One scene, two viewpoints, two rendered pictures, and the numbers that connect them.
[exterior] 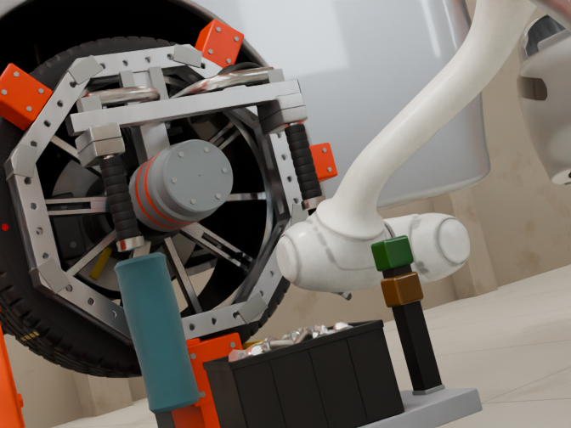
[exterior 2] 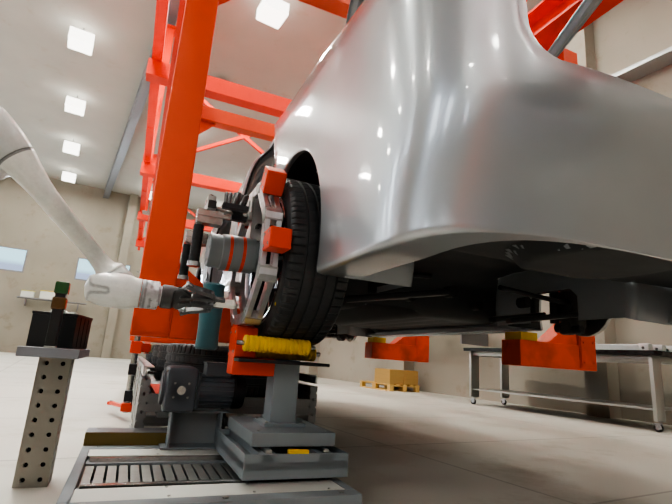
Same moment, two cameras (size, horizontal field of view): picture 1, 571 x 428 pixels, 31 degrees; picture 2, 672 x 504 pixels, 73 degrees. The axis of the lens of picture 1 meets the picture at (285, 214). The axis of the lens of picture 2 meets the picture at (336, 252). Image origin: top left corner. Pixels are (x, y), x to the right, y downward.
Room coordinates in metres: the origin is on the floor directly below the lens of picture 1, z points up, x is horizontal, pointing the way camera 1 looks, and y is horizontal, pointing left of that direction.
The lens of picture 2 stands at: (2.38, -1.53, 0.47)
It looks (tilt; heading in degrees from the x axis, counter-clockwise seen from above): 13 degrees up; 95
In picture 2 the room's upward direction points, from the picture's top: 4 degrees clockwise
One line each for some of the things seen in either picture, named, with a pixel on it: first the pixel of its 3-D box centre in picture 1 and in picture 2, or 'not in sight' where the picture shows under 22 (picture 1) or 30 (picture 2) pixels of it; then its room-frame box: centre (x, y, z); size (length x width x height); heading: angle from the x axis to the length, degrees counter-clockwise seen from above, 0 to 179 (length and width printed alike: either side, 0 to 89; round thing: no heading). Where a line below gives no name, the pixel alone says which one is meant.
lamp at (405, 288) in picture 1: (401, 290); (59, 303); (1.37, -0.13, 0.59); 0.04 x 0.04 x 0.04; 28
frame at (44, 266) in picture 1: (164, 194); (252, 256); (1.89, 0.21, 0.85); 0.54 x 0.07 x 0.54; 118
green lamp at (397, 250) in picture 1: (392, 253); (62, 288); (1.37, -0.13, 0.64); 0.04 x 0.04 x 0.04; 28
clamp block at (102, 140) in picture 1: (99, 144); (196, 238); (1.63, 0.26, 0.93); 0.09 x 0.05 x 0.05; 28
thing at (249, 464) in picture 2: not in sight; (276, 450); (2.04, 0.29, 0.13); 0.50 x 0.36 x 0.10; 118
